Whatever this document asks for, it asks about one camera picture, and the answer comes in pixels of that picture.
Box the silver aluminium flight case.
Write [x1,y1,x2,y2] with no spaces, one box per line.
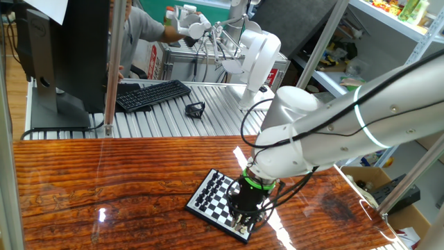
[161,43,291,86]

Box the green plastic bottle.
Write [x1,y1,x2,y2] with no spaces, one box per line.
[398,0,421,22]

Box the pale green bottle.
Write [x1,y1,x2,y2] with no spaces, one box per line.
[409,0,430,26]

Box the white red paper packet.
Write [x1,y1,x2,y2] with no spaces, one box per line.
[397,226,421,246]

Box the person in grey shirt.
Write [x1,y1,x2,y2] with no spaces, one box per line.
[109,0,166,81]

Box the dark grey foam panel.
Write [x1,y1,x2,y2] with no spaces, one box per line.
[252,0,340,59]

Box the black keyboard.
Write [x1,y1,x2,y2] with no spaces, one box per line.
[115,79,192,113]

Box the blue plastic bag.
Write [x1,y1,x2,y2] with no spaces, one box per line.
[360,151,384,167]

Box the black white chessboard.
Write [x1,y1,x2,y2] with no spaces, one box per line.
[184,168,266,244]

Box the silver background robot column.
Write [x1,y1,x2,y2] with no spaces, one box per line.
[227,0,251,35]

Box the aluminium frame post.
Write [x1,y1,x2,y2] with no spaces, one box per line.
[103,0,128,138]
[376,133,444,219]
[294,0,351,91]
[0,58,26,250]

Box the red white printed box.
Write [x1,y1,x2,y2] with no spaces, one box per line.
[147,44,163,81]

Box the brown cardboard box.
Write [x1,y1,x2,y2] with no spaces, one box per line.
[341,165,431,250]

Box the small black clip object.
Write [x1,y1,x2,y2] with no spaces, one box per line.
[184,101,206,119]

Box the white metal shelf rack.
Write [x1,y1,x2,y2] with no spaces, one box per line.
[291,0,444,167]

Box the black monitor cable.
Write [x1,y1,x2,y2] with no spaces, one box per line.
[20,117,105,141]

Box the white haptic control device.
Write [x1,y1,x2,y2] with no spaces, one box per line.
[165,3,282,111]

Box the black monitor with stand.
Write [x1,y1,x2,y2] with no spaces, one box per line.
[13,0,112,131]

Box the black plastic device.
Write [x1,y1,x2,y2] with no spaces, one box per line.
[370,173,421,215]

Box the bare person forearm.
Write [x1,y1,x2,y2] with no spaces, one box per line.
[161,26,187,44]

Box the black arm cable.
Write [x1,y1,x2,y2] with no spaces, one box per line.
[225,48,444,233]

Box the bottle with orange cap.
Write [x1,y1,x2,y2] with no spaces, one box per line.
[164,6,176,25]

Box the colourful toy pile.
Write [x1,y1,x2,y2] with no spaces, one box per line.
[370,0,400,17]

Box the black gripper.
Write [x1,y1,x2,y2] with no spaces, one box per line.
[228,179,278,233]

